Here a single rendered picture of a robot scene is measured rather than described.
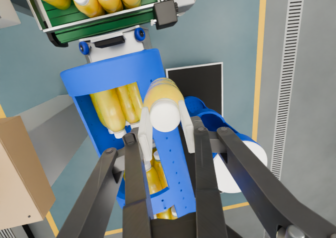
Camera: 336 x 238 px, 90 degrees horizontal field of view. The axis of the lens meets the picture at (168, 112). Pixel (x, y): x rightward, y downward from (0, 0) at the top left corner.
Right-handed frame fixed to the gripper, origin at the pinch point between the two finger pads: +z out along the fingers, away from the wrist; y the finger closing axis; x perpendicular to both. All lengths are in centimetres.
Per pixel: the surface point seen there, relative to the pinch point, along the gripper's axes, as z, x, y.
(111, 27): 57, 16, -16
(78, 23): 48, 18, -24
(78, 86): 22.9, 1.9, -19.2
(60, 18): 55, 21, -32
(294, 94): 153, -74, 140
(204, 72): 133, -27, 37
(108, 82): 21.6, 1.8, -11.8
